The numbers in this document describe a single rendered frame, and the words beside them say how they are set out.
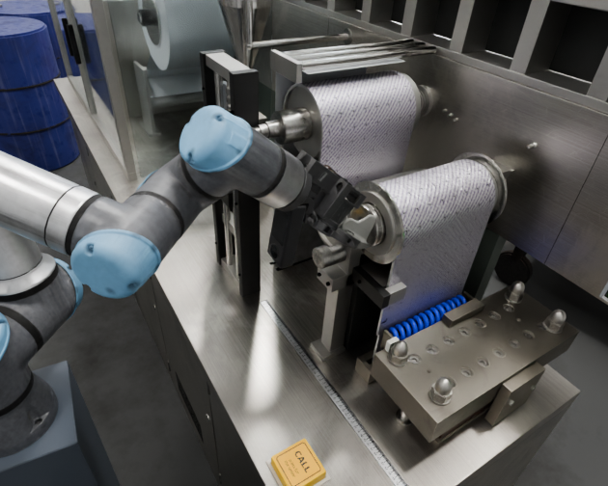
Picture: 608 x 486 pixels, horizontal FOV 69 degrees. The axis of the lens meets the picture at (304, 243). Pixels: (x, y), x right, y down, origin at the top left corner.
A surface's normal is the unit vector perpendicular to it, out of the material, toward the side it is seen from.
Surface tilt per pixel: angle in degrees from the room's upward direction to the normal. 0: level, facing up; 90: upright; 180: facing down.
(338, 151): 92
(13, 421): 73
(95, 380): 0
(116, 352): 0
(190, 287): 0
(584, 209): 90
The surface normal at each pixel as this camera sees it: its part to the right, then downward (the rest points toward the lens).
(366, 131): 0.52, 0.56
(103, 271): -0.22, 0.58
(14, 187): 0.16, -0.28
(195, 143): -0.61, -0.29
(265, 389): 0.05, -0.80
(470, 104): -0.85, 0.29
